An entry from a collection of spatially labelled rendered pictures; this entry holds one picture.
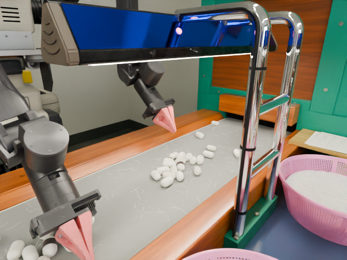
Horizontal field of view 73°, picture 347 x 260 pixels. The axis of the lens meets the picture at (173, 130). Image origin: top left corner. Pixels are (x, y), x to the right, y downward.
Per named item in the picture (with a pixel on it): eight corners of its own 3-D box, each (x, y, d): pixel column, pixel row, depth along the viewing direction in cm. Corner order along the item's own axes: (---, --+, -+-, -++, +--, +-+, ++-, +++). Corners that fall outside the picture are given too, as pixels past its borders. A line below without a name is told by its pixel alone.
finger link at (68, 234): (127, 244, 36) (98, 191, 38) (82, 275, 31) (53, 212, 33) (114, 253, 40) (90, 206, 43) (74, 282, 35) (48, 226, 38)
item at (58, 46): (41, 62, 32) (30, 2, 29) (251, 50, 74) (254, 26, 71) (67, 66, 26) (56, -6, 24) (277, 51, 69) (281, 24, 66)
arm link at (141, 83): (143, 84, 81) (129, 87, 77) (151, 70, 76) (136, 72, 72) (153, 99, 79) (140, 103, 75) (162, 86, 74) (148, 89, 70)
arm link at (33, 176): (53, 154, 45) (19, 165, 41) (56, 134, 40) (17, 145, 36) (68, 184, 43) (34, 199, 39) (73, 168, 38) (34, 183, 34)
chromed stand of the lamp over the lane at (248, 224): (166, 213, 57) (162, 8, 41) (212, 180, 71) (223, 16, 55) (235, 259, 45) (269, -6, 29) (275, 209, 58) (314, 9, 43)
